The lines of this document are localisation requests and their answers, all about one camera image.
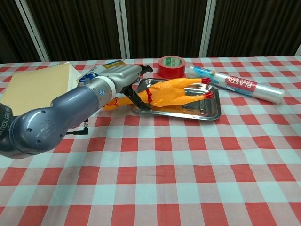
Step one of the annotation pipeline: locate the yellow rubber chicken toy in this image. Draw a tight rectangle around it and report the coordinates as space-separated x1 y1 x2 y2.
103 77 216 112

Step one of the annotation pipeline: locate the stainless steel rectangular tray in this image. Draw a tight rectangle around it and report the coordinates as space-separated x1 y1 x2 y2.
130 78 222 121

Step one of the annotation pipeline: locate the red tape roll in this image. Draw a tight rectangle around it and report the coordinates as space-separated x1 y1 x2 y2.
158 56 186 79

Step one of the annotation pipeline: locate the blue and yellow snack packet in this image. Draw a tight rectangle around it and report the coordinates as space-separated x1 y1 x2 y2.
103 59 129 70

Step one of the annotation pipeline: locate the blue and white drink can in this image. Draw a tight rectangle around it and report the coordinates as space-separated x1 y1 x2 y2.
79 65 106 87

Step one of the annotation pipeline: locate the red white checkered tablecloth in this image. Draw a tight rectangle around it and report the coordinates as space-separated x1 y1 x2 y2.
0 55 301 226

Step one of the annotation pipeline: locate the plastic food wrap roll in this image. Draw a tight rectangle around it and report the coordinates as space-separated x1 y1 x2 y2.
187 65 286 105

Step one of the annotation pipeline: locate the dark brown curtain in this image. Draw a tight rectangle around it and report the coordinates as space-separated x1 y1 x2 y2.
0 0 301 64

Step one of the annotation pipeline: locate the beige paper stack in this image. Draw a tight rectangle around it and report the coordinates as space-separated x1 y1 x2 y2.
0 61 83 117

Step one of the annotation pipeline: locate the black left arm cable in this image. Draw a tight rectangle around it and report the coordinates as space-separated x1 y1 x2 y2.
65 120 90 136

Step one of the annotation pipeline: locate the white metal frame post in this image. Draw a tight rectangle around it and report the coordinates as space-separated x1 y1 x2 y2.
198 0 217 58
14 0 50 62
114 0 131 59

